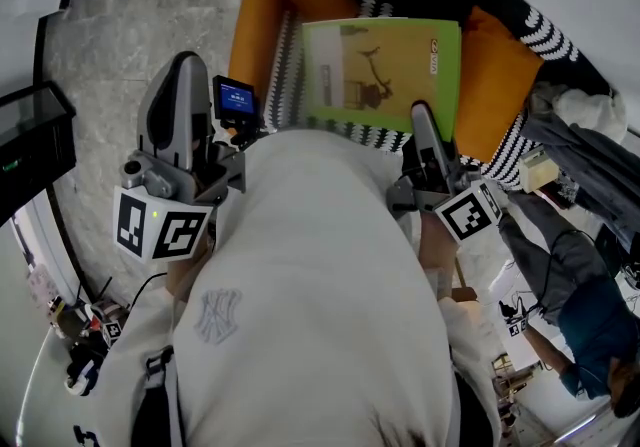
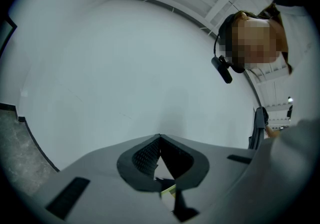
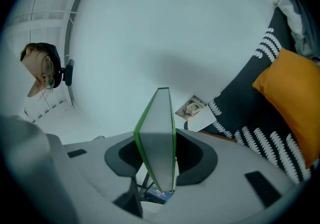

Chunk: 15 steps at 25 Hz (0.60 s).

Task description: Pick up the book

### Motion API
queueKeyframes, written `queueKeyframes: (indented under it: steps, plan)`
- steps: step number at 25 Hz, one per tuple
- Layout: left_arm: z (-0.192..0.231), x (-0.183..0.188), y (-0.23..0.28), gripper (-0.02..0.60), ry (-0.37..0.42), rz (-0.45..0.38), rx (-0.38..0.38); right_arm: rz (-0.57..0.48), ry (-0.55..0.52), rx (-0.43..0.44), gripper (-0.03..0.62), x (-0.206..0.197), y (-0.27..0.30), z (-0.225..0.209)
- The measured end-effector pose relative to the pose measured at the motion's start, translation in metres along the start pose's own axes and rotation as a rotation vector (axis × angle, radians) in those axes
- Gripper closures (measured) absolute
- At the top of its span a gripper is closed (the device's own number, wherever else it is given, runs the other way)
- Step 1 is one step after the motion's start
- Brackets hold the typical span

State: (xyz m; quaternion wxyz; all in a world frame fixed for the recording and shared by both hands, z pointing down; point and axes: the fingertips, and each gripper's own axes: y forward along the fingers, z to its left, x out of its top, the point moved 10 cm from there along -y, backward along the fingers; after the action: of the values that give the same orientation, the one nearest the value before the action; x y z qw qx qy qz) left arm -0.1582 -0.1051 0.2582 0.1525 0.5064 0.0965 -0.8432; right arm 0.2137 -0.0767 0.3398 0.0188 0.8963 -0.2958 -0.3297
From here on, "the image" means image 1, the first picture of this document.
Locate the green book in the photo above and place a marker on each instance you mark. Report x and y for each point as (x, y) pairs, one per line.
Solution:
(380, 70)

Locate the spare hand-held gripper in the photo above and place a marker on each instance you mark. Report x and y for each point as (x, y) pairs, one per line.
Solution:
(111, 332)

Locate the white cloth pile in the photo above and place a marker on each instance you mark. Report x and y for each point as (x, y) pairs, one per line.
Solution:
(595, 110)

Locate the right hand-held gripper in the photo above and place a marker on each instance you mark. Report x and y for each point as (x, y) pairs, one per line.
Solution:
(467, 217)

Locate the black open crate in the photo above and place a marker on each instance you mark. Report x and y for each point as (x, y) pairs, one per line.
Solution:
(30, 150)

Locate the dark blue white bag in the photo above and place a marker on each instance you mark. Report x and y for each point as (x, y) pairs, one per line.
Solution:
(82, 375)

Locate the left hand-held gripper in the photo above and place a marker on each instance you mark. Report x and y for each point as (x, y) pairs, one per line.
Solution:
(132, 225)

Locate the orange sofa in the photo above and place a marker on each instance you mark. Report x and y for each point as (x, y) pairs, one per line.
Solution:
(255, 25)

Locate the small wooden rack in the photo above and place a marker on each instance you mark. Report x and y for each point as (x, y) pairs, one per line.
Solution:
(510, 385)

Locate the grey garment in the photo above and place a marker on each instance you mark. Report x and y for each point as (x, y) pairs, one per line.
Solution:
(580, 155)

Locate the person's left forearm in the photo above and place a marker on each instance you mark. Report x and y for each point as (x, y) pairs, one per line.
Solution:
(187, 275)

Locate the cream box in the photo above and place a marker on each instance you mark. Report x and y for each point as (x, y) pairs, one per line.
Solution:
(537, 170)

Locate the small black screen device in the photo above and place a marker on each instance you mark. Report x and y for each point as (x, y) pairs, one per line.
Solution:
(235, 100)

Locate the person's white sweatshirt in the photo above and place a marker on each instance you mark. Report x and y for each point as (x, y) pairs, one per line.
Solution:
(320, 285)

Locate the person's right forearm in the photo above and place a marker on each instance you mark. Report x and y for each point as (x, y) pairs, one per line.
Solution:
(437, 255)

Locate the orange cushion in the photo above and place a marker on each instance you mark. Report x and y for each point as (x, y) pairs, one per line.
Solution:
(495, 85)

